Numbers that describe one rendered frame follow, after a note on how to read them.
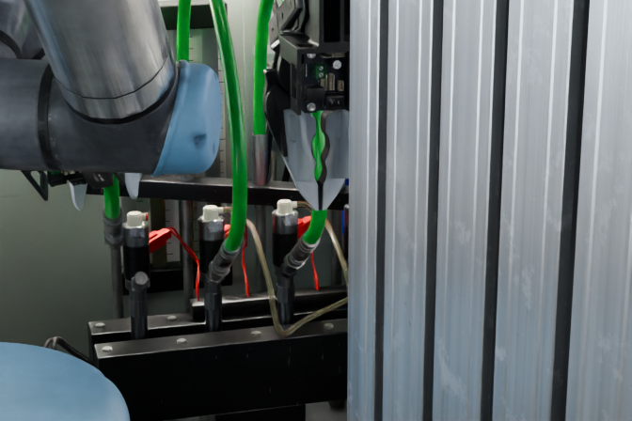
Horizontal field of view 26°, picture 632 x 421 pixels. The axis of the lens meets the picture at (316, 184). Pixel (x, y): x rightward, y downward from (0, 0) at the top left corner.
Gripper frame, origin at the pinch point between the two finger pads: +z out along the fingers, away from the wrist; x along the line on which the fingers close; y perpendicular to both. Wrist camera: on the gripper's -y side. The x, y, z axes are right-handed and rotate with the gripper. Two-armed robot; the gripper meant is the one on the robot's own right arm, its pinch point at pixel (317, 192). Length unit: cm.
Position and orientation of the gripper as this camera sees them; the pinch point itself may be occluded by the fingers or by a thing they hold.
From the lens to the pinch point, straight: 114.9
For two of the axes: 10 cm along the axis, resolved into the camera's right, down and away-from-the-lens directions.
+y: 2.6, 2.8, -9.2
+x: 9.7, -0.7, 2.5
